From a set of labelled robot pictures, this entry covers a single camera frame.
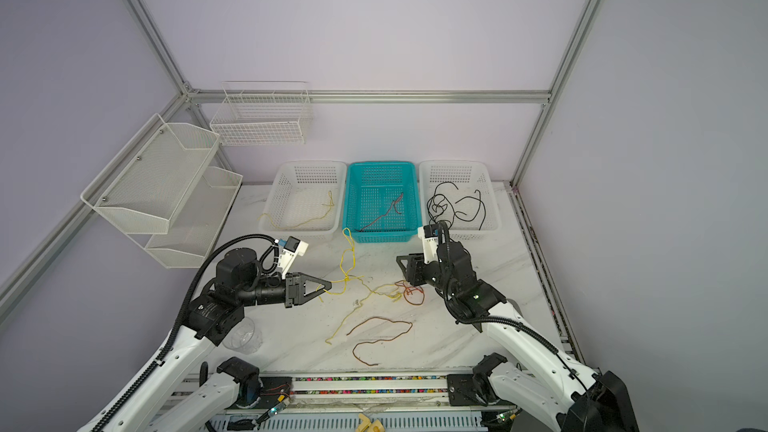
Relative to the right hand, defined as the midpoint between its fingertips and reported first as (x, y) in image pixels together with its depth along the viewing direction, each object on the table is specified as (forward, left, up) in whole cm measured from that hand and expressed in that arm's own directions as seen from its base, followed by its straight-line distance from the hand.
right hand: (400, 258), depth 76 cm
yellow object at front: (-34, +8, -19) cm, 40 cm away
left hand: (-11, +16, +5) cm, 20 cm away
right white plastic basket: (+40, -24, -18) cm, 49 cm away
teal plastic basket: (+37, +8, -19) cm, 43 cm away
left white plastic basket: (+37, +38, -19) cm, 56 cm away
